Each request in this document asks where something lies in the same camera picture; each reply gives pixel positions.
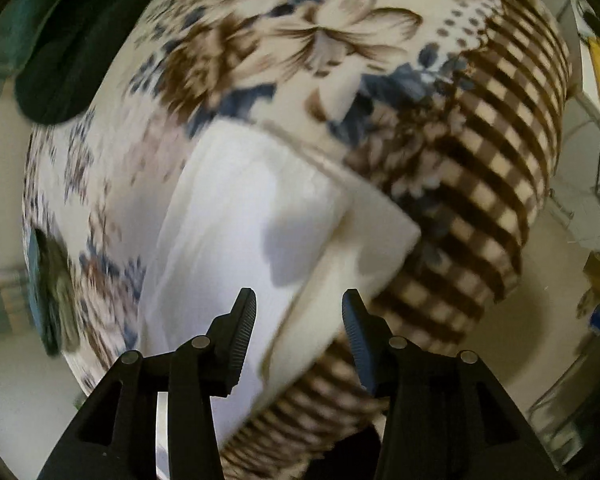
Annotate white pants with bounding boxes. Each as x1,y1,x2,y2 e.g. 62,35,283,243
138,119,420,442

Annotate dark green pillow blanket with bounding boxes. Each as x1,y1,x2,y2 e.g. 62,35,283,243
0,0,151,125

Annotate folded grey-green pants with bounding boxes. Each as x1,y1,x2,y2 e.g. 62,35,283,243
46,238,80,353

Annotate floral bed blanket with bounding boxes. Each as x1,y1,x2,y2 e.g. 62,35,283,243
21,0,575,480

